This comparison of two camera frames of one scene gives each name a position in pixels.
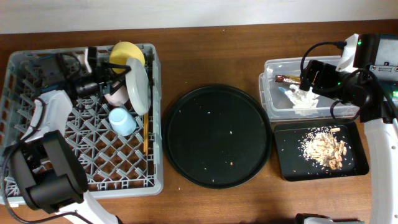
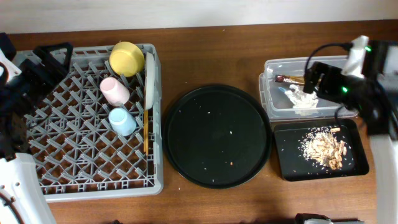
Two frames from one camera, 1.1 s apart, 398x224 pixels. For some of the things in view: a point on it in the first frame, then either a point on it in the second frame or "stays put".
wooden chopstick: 146,134 stays put
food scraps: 321,145 stays put
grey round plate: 138,86 -> 150,53
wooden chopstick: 145,133 stays put
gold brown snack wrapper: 288,78 stays put
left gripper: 101,78 -> 37,66
